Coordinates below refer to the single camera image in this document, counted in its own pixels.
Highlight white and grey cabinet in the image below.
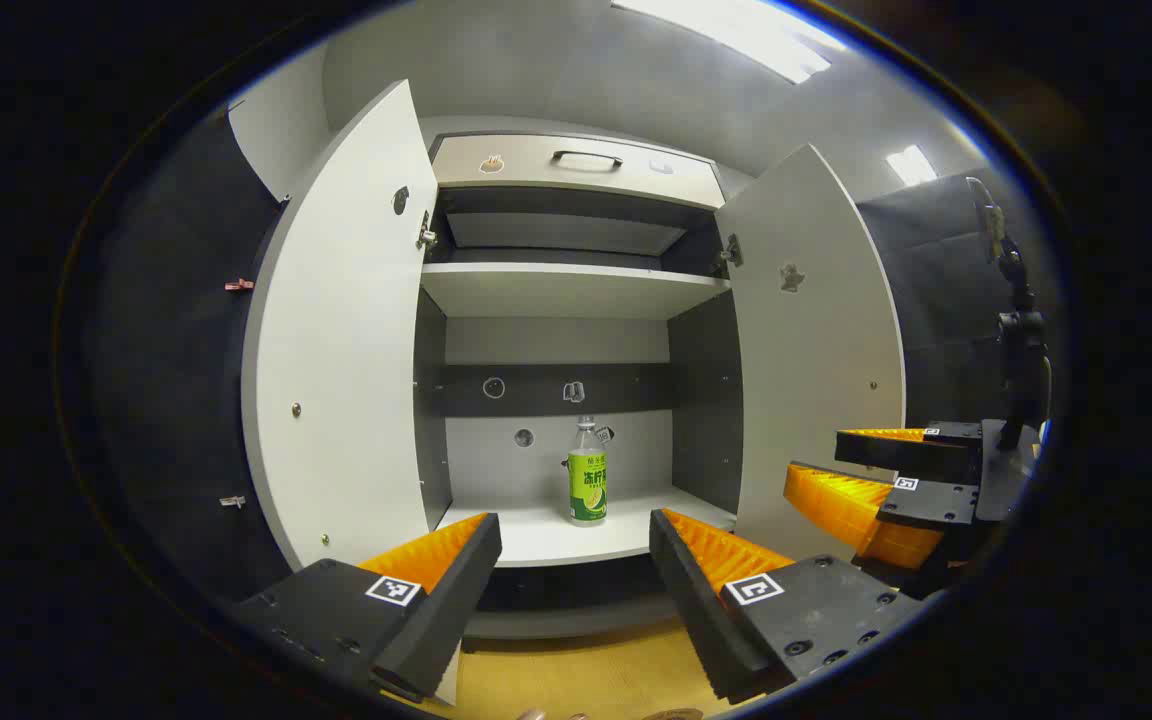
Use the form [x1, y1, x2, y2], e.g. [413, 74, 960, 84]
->
[414, 130, 747, 641]

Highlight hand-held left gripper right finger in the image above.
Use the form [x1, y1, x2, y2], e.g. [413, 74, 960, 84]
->
[648, 508, 927, 706]

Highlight white cabinet door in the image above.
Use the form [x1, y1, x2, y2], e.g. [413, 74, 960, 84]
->
[716, 143, 907, 563]
[241, 80, 440, 571]

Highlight green label plastic bottle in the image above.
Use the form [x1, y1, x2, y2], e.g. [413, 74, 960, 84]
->
[566, 416, 609, 528]

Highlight long ceiling light panel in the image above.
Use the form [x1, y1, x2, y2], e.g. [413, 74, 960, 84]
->
[611, 0, 852, 86]

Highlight small ceiling light panel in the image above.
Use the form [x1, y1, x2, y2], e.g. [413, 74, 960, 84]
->
[886, 145, 939, 188]

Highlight white cabinet shelf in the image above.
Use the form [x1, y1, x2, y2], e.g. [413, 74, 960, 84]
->
[419, 262, 732, 321]

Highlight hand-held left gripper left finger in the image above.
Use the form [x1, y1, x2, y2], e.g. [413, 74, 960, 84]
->
[231, 512, 503, 706]

